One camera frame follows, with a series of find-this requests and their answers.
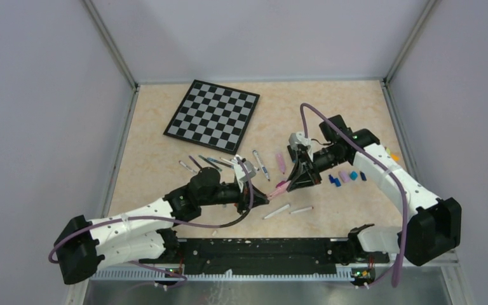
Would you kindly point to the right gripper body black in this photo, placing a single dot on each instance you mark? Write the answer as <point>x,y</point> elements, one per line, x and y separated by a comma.
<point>326,158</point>

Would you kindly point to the lilac highlighter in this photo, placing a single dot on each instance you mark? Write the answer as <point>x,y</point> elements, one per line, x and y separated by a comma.
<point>281,162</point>

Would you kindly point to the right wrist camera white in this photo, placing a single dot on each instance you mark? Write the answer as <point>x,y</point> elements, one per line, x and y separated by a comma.
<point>300,144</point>

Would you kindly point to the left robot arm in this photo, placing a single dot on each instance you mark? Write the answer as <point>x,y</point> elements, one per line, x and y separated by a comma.
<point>87,246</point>

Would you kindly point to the purple gel pen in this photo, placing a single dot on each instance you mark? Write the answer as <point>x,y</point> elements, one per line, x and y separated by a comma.
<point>195,162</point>

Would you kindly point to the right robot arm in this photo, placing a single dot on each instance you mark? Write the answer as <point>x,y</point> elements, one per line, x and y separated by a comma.
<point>431,226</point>

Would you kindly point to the thin marker pink cap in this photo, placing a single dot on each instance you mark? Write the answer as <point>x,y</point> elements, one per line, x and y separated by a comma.
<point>280,189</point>

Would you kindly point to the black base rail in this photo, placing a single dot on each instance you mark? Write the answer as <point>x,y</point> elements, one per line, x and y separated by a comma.
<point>265,256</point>

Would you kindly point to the light blue highlighter cap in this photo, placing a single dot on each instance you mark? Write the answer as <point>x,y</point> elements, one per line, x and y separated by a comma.
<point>353,175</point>

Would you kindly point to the black grey chessboard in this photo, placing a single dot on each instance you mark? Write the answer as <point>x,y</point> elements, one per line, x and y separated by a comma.
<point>213,116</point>

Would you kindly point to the white marker red cap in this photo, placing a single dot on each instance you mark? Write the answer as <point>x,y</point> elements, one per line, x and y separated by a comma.
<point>301,210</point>

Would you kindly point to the lilac highlighter cap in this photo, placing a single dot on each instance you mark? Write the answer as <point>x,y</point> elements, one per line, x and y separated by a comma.
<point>343,175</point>

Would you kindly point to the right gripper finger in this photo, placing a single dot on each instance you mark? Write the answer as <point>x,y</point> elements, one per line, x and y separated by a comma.
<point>307,179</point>
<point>301,160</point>

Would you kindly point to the white marker blue cap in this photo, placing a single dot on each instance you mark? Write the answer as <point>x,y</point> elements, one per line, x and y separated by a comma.
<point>261,164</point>

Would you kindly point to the green gel pen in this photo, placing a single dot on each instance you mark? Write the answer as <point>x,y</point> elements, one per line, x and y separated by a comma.
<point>212,164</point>

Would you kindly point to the blue gel pen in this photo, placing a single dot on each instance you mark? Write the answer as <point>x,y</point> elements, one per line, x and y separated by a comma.
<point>220,162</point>

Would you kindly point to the yellow orange block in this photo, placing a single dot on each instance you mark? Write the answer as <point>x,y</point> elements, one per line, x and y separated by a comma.
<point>391,155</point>

